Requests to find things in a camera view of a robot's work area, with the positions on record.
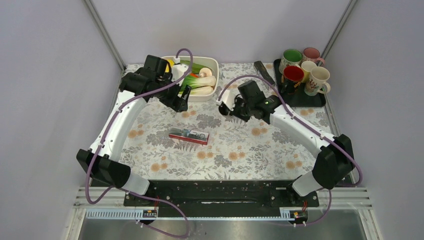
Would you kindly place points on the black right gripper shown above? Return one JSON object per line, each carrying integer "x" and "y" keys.
{"x": 234, "y": 112}

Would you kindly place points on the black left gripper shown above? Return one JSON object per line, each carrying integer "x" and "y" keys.
{"x": 178, "y": 104}

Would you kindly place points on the black interior mug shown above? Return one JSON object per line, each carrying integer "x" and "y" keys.
{"x": 292, "y": 77}

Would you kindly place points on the cream christmas mug green inside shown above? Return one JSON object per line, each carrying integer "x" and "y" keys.
{"x": 290, "y": 57}

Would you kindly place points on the yellow mug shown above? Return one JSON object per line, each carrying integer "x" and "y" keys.
{"x": 307, "y": 67}

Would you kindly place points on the tall floral beige mug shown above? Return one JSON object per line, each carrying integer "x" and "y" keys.
{"x": 318, "y": 82}

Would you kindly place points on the pink ghost pattern mug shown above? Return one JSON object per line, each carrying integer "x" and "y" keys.
{"x": 313, "y": 55}

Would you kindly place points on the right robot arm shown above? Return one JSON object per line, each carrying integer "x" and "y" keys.
{"x": 333, "y": 154}

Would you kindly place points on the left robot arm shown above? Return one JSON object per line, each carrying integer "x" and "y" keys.
{"x": 101, "y": 160}

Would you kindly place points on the white napa cabbage toy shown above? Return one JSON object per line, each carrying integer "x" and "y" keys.
{"x": 170, "y": 64}

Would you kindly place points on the black rectangular box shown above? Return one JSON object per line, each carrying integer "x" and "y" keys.
{"x": 262, "y": 71}

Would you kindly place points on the green leaf vegetable toy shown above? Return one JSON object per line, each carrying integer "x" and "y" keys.
{"x": 195, "y": 68}

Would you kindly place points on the green leek stalk toy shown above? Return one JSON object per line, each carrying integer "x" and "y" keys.
{"x": 202, "y": 91}

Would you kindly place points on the mushroom toy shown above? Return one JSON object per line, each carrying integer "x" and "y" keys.
{"x": 205, "y": 72}

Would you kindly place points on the black tray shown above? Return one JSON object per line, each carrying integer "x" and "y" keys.
{"x": 299, "y": 98}

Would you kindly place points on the green bok choy toy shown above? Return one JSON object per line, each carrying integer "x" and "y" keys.
{"x": 196, "y": 82}

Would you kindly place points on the white vegetable tray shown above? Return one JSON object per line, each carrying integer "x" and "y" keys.
{"x": 210, "y": 63}

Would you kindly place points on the red silver gum box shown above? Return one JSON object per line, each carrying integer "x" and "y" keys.
{"x": 189, "y": 135}

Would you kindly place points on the floral tablecloth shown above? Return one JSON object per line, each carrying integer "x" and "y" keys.
{"x": 236, "y": 150}

